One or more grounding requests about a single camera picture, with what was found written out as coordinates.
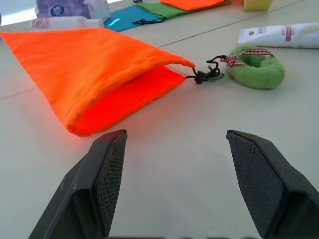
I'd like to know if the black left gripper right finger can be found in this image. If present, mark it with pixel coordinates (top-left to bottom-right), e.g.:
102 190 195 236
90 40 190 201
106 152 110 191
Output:
226 129 319 239

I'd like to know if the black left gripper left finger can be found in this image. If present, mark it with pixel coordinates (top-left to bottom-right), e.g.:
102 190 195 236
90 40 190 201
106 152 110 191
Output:
28 129 128 239

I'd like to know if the green fuzzy scrunchie with ribbon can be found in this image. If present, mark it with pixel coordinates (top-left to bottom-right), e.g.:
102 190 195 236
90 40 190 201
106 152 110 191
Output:
219 43 286 90

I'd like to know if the white cream tube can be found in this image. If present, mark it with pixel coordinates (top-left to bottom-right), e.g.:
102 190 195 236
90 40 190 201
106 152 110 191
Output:
236 22 319 49

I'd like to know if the clear bottle with pink label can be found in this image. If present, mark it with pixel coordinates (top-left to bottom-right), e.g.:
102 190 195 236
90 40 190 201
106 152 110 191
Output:
28 16 105 31

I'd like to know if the purple tissue pack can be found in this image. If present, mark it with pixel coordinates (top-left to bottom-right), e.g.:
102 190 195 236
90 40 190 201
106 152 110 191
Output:
34 0 111 22

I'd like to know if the yellow sponge block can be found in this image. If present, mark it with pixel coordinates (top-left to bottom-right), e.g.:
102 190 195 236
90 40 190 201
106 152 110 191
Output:
243 0 273 12

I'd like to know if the orange drawstring bag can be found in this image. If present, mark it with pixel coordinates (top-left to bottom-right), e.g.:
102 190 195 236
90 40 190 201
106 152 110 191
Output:
0 27 221 137
159 0 226 12

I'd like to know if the teal fabric bag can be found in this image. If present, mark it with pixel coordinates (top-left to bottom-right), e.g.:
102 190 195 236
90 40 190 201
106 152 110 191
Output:
103 4 165 33

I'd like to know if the green fabric bag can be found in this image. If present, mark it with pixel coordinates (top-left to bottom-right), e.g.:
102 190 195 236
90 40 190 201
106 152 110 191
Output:
136 0 232 20

